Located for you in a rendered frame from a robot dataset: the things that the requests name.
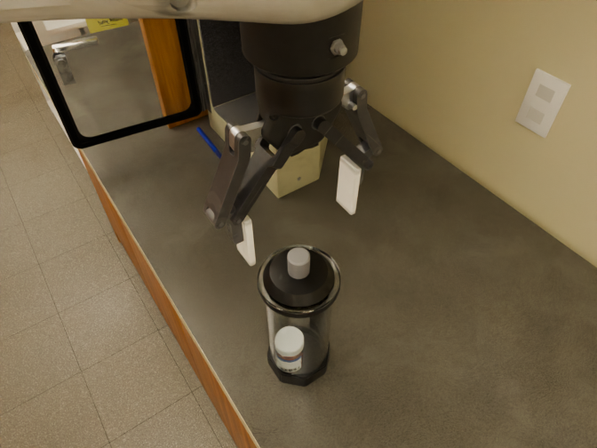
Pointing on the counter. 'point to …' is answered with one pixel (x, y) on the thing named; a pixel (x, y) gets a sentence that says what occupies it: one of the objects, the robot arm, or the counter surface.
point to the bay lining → (226, 61)
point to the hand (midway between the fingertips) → (298, 224)
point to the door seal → (123, 131)
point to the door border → (125, 127)
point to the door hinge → (199, 63)
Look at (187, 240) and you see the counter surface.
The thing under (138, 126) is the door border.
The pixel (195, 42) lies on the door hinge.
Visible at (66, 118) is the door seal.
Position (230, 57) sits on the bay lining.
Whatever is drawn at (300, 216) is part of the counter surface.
